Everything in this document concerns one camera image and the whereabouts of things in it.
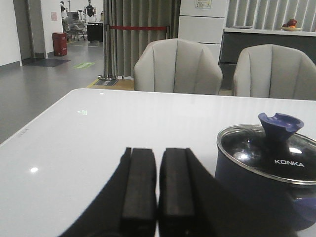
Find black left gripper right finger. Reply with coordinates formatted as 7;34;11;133
158;148;237;237

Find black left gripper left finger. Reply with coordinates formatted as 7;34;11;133
62;148;157;237

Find dark blue saucepan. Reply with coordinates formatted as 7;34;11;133
214;124;316;232

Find red belt stanchion barrier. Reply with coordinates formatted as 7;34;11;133
97;23;170;81

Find left grey upholstered chair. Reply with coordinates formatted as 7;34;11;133
134;39;223;95

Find grey upholstered chair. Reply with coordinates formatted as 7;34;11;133
232;44;316;100
134;39;223;95

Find right grey upholstered chair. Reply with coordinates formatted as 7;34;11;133
232;44;316;100

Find grey curtain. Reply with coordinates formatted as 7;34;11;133
103;0;180;77

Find dark floor mat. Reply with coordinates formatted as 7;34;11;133
22;58;69;68

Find dark grey counter cabinet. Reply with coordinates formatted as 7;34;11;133
219;28;316;90

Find red trash bin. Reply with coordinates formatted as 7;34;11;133
52;32;67;56

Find white refrigerator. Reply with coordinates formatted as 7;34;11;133
178;0;229;61

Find fruit plate on counter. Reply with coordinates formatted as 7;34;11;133
281;18;302;32

